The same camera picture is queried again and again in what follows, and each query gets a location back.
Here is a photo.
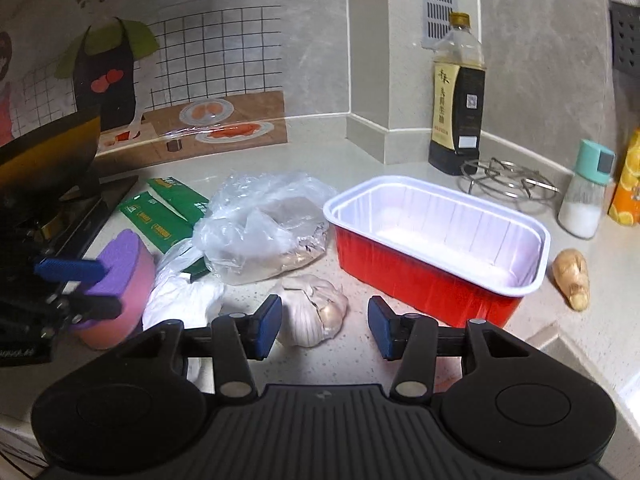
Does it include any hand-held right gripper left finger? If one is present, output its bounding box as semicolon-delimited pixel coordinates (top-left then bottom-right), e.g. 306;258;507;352
117;294;283;397

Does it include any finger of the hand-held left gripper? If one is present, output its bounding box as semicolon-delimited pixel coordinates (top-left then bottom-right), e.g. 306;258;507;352
65;296;123;321
34;256;108;283

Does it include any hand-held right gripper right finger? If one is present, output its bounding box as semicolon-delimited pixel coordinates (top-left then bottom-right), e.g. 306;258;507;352
367;296;538;401

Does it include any purple and pink sponge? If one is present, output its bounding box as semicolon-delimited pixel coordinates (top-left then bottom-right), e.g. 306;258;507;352
67;229;160;351

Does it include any garlic bulb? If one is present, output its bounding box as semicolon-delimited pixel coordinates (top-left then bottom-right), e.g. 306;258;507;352
272;275;349;348

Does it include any green snack packet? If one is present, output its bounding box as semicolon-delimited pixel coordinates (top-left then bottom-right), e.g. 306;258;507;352
146;175;212;223
118;191;211;283

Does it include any red foil tray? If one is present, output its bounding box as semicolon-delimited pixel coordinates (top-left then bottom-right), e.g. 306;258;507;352
322;175;552;330

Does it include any clear plastic bag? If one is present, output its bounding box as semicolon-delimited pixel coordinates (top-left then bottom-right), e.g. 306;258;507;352
192;171;338;286

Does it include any black gas stove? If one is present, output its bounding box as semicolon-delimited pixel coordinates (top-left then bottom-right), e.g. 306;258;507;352
0;175;140;281

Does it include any crumpled white tissue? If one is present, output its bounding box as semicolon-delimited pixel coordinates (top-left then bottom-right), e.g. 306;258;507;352
142;247;227;333

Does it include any black wok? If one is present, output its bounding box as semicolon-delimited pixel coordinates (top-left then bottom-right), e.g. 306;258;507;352
0;107;103;201

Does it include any metal steaming rack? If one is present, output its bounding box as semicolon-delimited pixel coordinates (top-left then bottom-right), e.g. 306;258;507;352
460;157;561;206

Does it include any ginger root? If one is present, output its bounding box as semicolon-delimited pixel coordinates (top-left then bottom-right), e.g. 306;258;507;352
551;249;591;312

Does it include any dark soy sauce bottle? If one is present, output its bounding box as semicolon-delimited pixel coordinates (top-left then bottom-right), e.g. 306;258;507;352
427;11;487;177

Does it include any salt shaker with teal lid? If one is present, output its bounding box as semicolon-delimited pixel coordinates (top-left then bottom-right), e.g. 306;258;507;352
557;139;616;240

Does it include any orange detergent bottle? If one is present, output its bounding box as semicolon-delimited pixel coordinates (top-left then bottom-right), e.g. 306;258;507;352
607;127;640;226

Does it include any white vent grille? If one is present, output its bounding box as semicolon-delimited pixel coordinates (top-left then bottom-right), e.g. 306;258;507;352
420;0;458;47

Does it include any grey perforated utensil holder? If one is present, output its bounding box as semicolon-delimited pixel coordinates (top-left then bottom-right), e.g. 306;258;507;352
610;1;640;73

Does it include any cartoon wall poster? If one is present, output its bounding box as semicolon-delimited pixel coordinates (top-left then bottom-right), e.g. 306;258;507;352
0;0;351;171

